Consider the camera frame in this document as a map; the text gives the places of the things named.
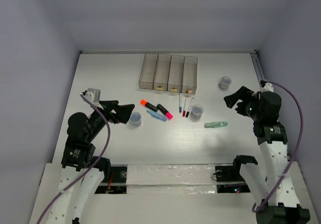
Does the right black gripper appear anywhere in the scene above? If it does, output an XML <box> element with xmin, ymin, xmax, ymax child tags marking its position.
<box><xmin>223</xmin><ymin>85</ymin><xmax>263</xmax><ymax>121</ymax></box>

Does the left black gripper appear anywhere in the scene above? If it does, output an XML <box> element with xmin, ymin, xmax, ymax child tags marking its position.
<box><xmin>86</xmin><ymin>99</ymin><xmax>134</xmax><ymax>140</ymax></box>

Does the paper clip jar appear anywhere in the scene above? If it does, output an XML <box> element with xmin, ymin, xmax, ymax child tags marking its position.
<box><xmin>190</xmin><ymin>104</ymin><xmax>204</xmax><ymax>120</ymax></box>
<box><xmin>218</xmin><ymin>76</ymin><xmax>232</xmax><ymax>90</ymax></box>
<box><xmin>129</xmin><ymin>112</ymin><xmax>141</xmax><ymax>127</ymax></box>

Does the orange highlighter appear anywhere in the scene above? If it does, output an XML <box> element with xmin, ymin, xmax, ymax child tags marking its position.
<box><xmin>140</xmin><ymin>99</ymin><xmax>158</xmax><ymax>112</ymax></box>

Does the blue utility knife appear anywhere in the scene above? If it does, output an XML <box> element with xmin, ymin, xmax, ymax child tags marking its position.
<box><xmin>146</xmin><ymin>110</ymin><xmax>167</xmax><ymax>122</ymax></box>

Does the pink highlighter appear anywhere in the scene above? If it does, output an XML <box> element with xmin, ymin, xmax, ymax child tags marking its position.
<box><xmin>156</xmin><ymin>104</ymin><xmax>173</xmax><ymax>120</ymax></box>

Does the black-capped white pen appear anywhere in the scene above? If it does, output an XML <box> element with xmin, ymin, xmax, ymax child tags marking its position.
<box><xmin>186</xmin><ymin>97</ymin><xmax>194</xmax><ymax>118</ymax></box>

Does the blue-capped white pen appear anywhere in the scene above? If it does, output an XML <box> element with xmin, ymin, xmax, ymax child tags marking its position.
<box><xmin>179</xmin><ymin>93</ymin><xmax>182</xmax><ymax>113</ymax></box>

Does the red-capped white pen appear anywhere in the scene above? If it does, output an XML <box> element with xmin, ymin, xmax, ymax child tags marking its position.
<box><xmin>183</xmin><ymin>96</ymin><xmax>188</xmax><ymax>117</ymax></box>

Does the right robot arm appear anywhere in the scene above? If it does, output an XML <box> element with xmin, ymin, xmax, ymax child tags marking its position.
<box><xmin>224</xmin><ymin>82</ymin><xmax>310</xmax><ymax>223</ymax></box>

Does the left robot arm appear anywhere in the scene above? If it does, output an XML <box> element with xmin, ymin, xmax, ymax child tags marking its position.
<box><xmin>44</xmin><ymin>100</ymin><xmax>135</xmax><ymax>223</ymax></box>

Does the green utility knife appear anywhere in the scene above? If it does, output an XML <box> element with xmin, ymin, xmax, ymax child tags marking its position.
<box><xmin>204</xmin><ymin>122</ymin><xmax>228</xmax><ymax>129</ymax></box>

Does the clear four-compartment organizer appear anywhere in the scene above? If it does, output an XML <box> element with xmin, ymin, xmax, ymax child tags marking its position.
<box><xmin>138</xmin><ymin>53</ymin><xmax>198</xmax><ymax>94</ymax></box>

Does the aluminium rail right edge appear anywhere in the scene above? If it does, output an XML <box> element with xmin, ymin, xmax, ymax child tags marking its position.
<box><xmin>250</xmin><ymin>51</ymin><xmax>265</xmax><ymax>85</ymax></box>

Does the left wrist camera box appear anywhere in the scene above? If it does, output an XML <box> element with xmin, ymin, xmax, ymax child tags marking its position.
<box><xmin>82</xmin><ymin>88</ymin><xmax>101</xmax><ymax>103</ymax></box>

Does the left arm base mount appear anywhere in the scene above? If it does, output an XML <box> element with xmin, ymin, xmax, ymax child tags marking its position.
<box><xmin>95</xmin><ymin>165</ymin><xmax>127</xmax><ymax>194</ymax></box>

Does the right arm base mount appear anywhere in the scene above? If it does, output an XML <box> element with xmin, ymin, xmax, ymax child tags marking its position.
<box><xmin>212</xmin><ymin>165</ymin><xmax>250</xmax><ymax>194</ymax></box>

